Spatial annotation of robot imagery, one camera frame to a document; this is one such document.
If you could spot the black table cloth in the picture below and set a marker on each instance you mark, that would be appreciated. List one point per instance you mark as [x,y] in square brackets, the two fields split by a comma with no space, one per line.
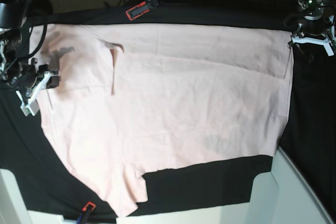
[308,139]

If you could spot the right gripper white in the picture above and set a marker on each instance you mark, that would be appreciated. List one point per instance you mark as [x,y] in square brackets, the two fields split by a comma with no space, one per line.
[30,80]

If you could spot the white side table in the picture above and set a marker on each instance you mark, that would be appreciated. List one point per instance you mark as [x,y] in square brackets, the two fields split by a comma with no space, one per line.
[279,196]

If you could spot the red black clamp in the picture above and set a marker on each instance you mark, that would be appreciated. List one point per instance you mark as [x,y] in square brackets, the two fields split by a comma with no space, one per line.
[141,9]

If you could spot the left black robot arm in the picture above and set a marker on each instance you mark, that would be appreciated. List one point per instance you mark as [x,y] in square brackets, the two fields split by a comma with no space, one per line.
[307,1]

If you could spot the pale pink T-shirt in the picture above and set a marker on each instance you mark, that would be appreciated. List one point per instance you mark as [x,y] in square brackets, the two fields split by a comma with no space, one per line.
[139,98]

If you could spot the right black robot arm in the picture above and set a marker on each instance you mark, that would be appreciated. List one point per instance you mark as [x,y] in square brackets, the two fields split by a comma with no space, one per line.
[13,16]

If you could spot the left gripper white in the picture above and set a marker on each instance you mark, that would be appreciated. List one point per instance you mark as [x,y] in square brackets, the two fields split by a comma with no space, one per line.
[317,30]

